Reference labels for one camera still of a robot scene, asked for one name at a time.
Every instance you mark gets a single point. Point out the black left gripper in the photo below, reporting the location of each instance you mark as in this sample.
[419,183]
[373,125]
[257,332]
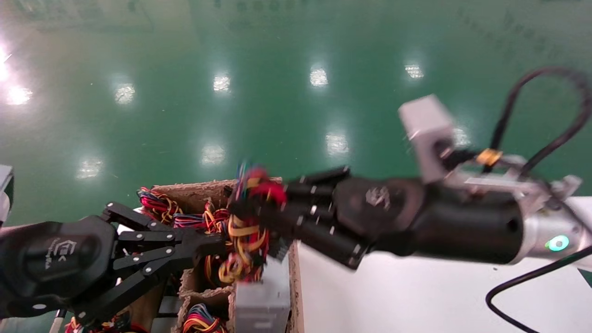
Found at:
[55,259]

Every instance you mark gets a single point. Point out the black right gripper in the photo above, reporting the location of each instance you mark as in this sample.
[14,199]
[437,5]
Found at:
[379,208]

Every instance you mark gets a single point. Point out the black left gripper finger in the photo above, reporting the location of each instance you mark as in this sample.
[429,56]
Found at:
[199,238]

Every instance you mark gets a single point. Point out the brown cardboard divider box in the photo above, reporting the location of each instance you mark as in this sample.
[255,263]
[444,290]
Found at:
[194,194]

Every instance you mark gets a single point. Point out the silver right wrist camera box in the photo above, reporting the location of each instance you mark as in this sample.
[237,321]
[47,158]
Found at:
[425,129]

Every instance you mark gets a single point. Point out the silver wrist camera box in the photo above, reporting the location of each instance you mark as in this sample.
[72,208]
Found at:
[3,178]
[425,129]

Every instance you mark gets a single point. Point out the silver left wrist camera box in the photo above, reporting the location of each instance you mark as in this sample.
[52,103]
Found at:
[3,178]

